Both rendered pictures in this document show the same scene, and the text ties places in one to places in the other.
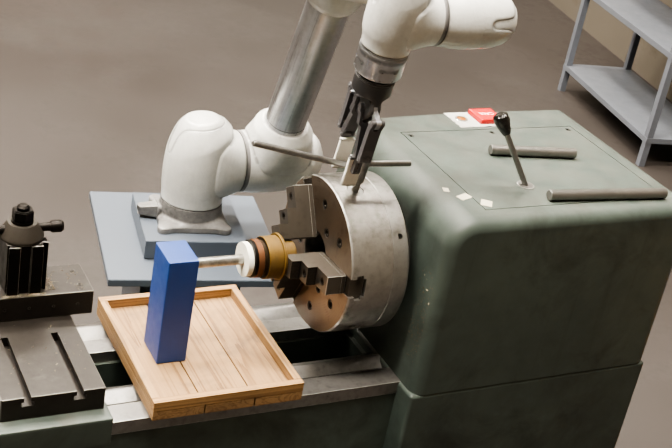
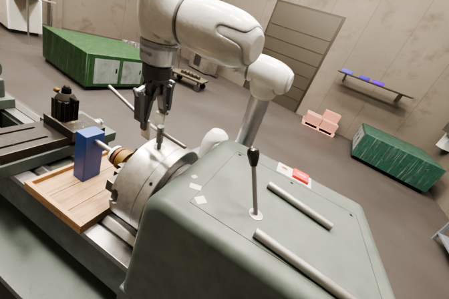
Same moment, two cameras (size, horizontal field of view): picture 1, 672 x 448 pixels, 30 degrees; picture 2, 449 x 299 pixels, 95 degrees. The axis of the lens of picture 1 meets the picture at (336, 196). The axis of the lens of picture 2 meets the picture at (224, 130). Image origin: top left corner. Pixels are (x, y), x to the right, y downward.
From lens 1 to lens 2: 2.08 m
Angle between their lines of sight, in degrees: 41
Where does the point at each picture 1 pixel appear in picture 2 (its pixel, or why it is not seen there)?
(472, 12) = (200, 7)
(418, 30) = (151, 9)
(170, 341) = (77, 169)
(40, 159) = not seen: hidden behind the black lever
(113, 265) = not seen: hidden behind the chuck
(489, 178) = (238, 193)
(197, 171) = (205, 145)
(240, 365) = (91, 199)
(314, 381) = (103, 233)
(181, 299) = (80, 151)
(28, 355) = (21, 133)
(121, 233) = not seen: hidden behind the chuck
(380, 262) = (129, 190)
